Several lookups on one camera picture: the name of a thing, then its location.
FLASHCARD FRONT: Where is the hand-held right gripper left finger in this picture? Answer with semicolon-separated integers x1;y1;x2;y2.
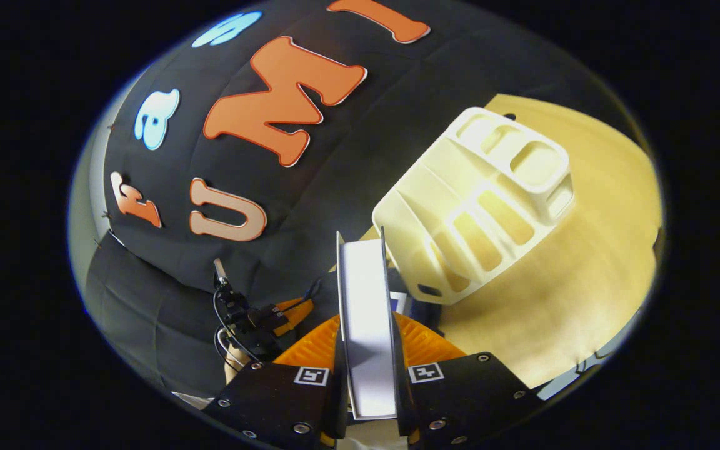
204;312;351;450

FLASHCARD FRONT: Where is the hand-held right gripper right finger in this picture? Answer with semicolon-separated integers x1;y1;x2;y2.
391;311;546;448

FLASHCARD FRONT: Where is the black portrait cover book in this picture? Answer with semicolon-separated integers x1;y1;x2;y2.
336;227;399;421

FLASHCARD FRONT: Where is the white plastic bookshelf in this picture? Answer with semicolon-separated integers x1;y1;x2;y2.
372;106;577;306

